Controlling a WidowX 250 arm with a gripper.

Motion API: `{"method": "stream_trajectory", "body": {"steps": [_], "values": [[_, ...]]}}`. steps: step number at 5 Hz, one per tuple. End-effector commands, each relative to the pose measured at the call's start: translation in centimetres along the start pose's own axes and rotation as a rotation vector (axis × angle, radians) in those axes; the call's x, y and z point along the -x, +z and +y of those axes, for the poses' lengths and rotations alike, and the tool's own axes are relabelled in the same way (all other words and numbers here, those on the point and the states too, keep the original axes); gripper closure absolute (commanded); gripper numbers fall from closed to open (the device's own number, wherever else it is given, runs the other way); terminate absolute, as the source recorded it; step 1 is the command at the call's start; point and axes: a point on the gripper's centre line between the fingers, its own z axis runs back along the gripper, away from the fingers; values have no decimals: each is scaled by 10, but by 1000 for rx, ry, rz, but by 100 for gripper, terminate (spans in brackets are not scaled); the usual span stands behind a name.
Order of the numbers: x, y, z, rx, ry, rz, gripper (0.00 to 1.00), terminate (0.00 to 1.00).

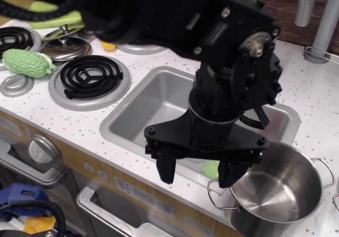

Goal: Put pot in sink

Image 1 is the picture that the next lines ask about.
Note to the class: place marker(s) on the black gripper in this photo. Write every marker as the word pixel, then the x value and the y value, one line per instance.
pixel 237 148

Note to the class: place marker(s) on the stainless steel pot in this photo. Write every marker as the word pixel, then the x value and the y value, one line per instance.
pixel 274 197

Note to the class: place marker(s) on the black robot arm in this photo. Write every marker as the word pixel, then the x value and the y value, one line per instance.
pixel 234 41

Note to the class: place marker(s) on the grey toy sink basin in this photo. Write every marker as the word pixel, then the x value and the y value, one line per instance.
pixel 163 96

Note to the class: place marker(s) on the steel pot lid lower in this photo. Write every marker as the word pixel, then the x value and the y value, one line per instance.
pixel 66 49

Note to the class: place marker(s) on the steel pot lid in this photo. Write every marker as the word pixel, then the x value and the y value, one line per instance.
pixel 63 31
pixel 66 49

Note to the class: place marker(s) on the steel pot lid upper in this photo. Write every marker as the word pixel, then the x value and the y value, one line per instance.
pixel 63 31

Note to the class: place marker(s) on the green toy cabbage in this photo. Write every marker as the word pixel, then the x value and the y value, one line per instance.
pixel 210 169

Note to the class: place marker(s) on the back right black burner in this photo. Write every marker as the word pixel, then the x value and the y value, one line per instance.
pixel 140 49

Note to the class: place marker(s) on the black burner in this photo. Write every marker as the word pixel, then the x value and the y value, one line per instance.
pixel 20 38
pixel 140 49
pixel 89 83

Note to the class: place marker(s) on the front right black burner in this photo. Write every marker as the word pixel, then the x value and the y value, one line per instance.
pixel 89 83

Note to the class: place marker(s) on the silver stove dial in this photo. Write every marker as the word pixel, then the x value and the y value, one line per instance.
pixel 42 151

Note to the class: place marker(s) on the grey vertical pole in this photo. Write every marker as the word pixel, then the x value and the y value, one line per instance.
pixel 327 26

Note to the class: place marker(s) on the yellow cloth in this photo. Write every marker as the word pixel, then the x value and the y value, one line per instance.
pixel 39 224

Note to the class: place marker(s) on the blue clamp tool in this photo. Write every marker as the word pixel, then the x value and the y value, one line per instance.
pixel 22 192

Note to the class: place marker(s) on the green toy bitter gourd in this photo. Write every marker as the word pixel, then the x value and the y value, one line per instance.
pixel 28 63

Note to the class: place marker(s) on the grey oval knob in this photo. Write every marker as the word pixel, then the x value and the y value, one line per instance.
pixel 16 85

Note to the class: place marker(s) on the left black burner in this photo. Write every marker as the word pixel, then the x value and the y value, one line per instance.
pixel 20 38

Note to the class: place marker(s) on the grey dishwasher handle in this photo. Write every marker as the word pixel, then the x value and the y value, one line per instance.
pixel 111 221

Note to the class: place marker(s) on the grey oven door handle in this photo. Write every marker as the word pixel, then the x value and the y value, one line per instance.
pixel 49 180

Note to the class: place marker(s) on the yellow handled toy knife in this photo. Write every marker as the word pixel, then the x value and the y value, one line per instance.
pixel 108 46

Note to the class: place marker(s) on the wire rack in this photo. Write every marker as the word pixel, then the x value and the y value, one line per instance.
pixel 317 56

